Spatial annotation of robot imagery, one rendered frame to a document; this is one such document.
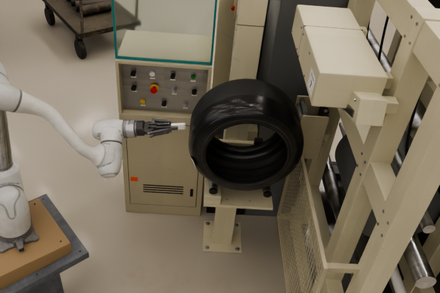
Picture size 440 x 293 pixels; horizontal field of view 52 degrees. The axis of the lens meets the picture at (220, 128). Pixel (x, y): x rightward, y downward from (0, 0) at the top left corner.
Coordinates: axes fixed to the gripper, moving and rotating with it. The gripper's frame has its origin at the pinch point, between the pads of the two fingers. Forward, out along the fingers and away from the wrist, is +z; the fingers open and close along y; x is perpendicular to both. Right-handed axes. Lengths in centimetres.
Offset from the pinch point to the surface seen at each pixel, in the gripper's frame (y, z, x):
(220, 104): -5.5, 21.3, -15.3
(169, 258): 13, -21, 121
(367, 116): -47, 74, -36
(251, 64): 26.2, 37.3, -17.1
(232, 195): -3, 24, 46
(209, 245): 24, 6, 123
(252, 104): -8.2, 35.7, -16.3
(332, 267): -59, 66, 34
